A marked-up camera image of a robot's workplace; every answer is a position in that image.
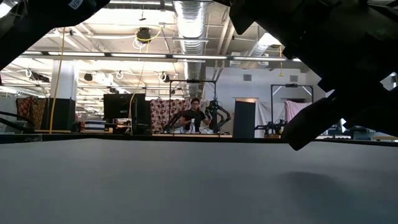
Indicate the pink hanging cloth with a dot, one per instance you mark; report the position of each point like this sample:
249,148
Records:
295,109

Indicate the red patterned cloth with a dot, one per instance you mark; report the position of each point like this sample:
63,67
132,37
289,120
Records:
31,112

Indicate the person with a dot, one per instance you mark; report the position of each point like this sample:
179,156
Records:
194,116

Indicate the stack of white bins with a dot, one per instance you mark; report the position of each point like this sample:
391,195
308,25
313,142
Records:
93,125

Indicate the small black ceiling dome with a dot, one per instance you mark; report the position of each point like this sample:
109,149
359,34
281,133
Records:
165,77
88,77

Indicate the wooden background table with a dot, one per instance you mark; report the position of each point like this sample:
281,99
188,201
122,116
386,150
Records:
192,135

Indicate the background black robot arm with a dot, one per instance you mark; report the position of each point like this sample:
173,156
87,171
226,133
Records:
219,113
273,127
172,121

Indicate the black monitor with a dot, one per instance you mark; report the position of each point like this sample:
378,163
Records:
119,105

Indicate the clear spray bottle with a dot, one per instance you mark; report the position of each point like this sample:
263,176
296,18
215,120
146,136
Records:
192,125

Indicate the grey wall vent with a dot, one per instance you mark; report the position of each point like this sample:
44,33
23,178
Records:
293,78
247,77

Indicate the black stand frame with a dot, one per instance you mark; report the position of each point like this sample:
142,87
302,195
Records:
292,85

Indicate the white hanging cloth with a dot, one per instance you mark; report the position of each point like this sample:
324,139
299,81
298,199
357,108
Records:
264,112

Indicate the circle patterned cloth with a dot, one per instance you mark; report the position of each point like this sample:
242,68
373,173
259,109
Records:
160,112

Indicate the silver round ventilation duct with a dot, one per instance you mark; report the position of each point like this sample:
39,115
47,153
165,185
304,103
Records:
191,25

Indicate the black partition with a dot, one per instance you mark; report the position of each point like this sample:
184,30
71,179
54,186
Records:
244,119

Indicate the black cabinet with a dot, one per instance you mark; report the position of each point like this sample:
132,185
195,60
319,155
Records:
63,115

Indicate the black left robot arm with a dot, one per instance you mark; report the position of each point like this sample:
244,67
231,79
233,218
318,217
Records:
37,15

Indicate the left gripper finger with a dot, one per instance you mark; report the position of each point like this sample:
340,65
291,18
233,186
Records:
311,127

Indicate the silver slanted duct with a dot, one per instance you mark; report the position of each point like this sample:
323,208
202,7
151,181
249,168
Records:
264,43

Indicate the white cloth pile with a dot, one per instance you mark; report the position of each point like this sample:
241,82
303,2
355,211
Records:
203,130

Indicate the white ceiling light strip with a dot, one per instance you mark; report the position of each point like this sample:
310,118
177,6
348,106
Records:
31,52
199,57
77,53
259,58
138,55

